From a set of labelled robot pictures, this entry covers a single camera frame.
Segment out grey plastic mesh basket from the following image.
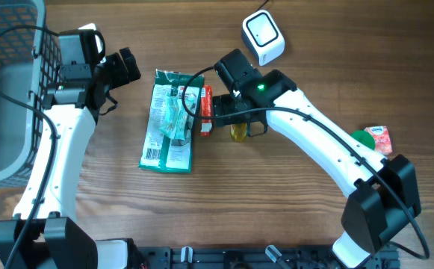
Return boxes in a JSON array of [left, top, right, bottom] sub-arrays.
[[0, 0, 61, 188]]

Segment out black left camera cable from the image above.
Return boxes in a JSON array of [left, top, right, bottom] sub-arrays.
[[0, 24, 61, 269]]

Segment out black right camera cable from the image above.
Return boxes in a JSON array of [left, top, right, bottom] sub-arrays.
[[181, 66, 431, 261]]

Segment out red stick sachet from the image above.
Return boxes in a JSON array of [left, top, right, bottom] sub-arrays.
[[200, 85, 213, 136]]

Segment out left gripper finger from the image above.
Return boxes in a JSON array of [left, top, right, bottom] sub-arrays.
[[105, 52, 131, 90], [120, 47, 141, 82]]

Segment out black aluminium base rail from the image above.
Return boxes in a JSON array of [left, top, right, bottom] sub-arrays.
[[96, 238, 400, 269]]

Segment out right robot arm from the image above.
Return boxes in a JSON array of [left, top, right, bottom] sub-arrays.
[[212, 49, 422, 268]]

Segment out orange Kleenex tissue pack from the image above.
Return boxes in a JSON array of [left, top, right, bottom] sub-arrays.
[[365, 126, 392, 155]]

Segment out black camera cable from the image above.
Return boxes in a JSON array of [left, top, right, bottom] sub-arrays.
[[181, 66, 431, 261], [0, 24, 61, 269]]

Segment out white barcode scanner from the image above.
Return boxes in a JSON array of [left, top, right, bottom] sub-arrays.
[[241, 10, 285, 66]]

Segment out yellow liquid bottle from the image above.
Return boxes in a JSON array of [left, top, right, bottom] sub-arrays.
[[230, 123, 247, 143]]

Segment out green lid round container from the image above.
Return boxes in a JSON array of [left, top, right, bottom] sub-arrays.
[[350, 130, 376, 150]]

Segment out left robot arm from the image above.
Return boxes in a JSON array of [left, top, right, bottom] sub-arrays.
[[0, 24, 144, 268]]

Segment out mint green wipes pack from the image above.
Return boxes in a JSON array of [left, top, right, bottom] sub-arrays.
[[160, 95, 195, 140]]

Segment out green 3M gloves package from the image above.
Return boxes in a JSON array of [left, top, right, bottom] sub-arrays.
[[139, 69, 205, 173]]

